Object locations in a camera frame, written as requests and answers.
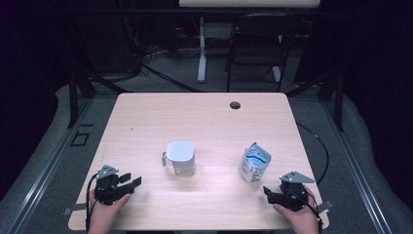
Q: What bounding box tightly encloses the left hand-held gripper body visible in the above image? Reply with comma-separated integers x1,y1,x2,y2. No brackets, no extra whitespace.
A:
94,165,131,207

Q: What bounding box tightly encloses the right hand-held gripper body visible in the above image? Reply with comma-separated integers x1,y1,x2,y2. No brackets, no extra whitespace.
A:
272,171,316,213

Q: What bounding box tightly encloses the white and blue bag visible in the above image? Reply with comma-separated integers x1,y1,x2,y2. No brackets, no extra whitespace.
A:
238,141,273,183

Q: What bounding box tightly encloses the clear container with white lid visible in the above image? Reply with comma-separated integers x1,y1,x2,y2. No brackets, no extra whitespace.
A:
162,140,197,177

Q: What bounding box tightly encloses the person's left hand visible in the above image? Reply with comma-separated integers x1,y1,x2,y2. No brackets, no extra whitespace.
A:
88,190,131,228

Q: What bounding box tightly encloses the person's right hand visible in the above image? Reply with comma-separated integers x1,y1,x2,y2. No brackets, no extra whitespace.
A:
272,185,320,227

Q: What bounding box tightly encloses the grey tape strip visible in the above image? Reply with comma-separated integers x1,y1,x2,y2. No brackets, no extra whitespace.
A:
316,199,334,215
62,203,88,216

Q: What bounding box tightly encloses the white standing desk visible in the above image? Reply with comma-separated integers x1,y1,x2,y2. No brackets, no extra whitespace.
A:
178,0,322,84

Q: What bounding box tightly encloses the dark curtain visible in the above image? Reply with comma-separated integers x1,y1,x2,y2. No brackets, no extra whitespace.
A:
0,0,71,199
342,0,413,209

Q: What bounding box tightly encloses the black folding chair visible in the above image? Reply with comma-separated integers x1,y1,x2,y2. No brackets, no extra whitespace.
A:
225,13,301,93

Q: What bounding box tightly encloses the left hand-held gripper cable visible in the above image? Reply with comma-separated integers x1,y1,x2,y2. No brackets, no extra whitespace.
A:
85,174,99,232

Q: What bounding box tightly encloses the hand-held gripper cable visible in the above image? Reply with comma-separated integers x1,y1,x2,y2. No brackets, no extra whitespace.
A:
285,186,324,234
85,174,99,232

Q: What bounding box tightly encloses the right hand-held gripper cable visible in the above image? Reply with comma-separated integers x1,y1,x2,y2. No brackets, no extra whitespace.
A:
285,186,324,234

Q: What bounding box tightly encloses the thin black floor cable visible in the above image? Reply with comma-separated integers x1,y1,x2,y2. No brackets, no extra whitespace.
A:
295,121,329,186

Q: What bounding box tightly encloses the aluminium floor rail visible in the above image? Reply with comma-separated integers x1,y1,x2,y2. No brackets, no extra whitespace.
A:
6,97,94,234
320,98,394,234

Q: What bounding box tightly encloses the black metal frame post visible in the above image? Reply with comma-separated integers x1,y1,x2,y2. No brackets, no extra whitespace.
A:
66,64,131,130
286,69,345,133

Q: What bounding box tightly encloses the thick black floor cable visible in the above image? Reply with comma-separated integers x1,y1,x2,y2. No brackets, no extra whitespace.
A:
140,62,204,94

